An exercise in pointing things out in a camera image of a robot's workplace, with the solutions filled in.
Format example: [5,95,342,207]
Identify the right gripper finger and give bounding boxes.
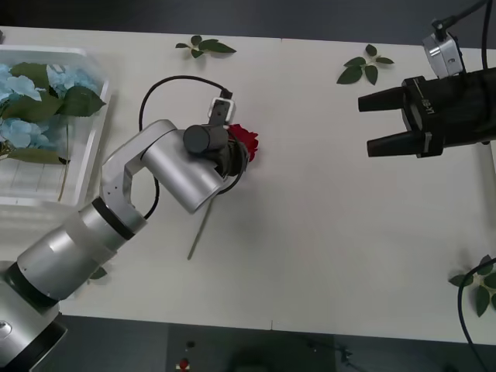
[366,130,420,158]
[357,87,407,114]

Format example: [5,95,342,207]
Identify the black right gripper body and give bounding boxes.
[401,73,472,159]

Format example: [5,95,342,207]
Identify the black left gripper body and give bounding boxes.
[214,139,250,178]

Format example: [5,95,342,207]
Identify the red rose with green stem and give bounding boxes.
[187,122,260,261]

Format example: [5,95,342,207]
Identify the loose green leaf twig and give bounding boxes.
[336,43,395,86]
[448,254,496,318]
[174,35,237,60]

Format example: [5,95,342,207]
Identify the shallow white box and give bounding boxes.
[0,44,114,233]

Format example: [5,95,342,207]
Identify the pale blue flower, two leaves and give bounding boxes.
[48,64,108,202]

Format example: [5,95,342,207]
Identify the pale blue flower, one leaf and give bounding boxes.
[0,118,71,166]

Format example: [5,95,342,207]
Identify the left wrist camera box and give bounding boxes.
[206,96,237,128]

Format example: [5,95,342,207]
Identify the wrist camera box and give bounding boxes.
[422,30,466,78]
[206,96,237,128]

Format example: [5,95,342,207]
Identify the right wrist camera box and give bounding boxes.
[422,30,466,78]

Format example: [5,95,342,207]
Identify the black left camera cable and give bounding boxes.
[139,75,249,218]

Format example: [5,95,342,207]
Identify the black camera cable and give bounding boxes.
[432,0,496,73]
[139,75,249,218]

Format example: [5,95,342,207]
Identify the black right camera cable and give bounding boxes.
[432,0,496,73]

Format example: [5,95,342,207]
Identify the black hanging cable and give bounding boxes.
[456,260,496,372]

